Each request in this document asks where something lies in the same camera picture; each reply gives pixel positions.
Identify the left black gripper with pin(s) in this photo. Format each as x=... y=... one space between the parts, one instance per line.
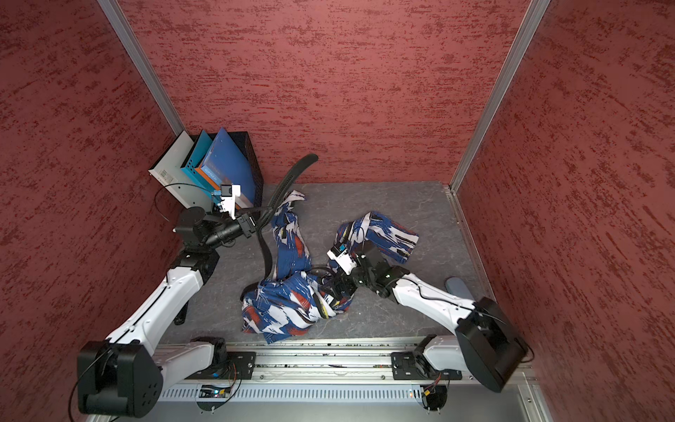
x=247 y=223

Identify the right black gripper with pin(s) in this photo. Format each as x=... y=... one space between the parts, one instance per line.
x=338 y=289

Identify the blue patterned trousers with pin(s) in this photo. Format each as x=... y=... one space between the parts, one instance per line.
x=294 y=297

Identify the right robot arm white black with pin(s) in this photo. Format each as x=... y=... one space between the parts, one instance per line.
x=482 y=340

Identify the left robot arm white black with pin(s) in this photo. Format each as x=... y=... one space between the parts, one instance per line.
x=125 y=374

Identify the black file box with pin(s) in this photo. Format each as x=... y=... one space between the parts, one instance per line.
x=243 y=141

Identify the teal folder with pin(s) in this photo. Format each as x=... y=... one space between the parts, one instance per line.
x=192 y=162

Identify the small black object on table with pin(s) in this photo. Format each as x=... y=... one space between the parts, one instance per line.
x=180 y=318

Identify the left corner aluminium profile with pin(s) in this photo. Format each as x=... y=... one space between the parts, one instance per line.
x=131 y=44

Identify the corner aluminium profile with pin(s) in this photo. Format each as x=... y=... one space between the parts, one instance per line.
x=131 y=44
x=522 y=40

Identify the right corner aluminium profile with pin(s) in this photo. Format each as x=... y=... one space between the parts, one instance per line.
x=522 y=40

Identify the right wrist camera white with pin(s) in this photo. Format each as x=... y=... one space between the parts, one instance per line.
x=341 y=258

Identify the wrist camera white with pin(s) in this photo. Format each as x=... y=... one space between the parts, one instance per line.
x=341 y=258
x=229 y=195

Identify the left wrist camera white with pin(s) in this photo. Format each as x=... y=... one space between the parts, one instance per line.
x=229 y=195

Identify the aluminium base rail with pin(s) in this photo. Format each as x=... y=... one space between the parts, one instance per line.
x=329 y=361

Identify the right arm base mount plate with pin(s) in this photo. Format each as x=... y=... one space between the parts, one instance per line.
x=409 y=366

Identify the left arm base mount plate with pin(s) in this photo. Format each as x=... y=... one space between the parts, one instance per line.
x=236 y=366

